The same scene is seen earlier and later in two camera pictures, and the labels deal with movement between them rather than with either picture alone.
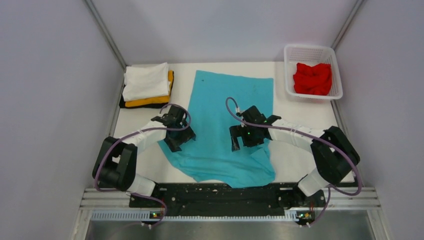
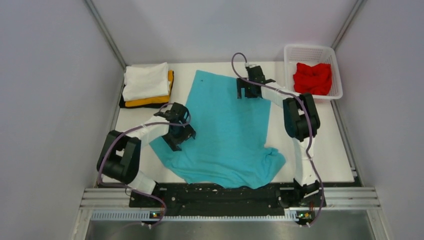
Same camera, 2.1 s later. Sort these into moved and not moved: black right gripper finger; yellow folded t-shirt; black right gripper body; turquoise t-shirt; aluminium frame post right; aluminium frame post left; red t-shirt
Moved: black right gripper finger; turquoise t-shirt; black right gripper body
Not moved: aluminium frame post left; red t-shirt; aluminium frame post right; yellow folded t-shirt
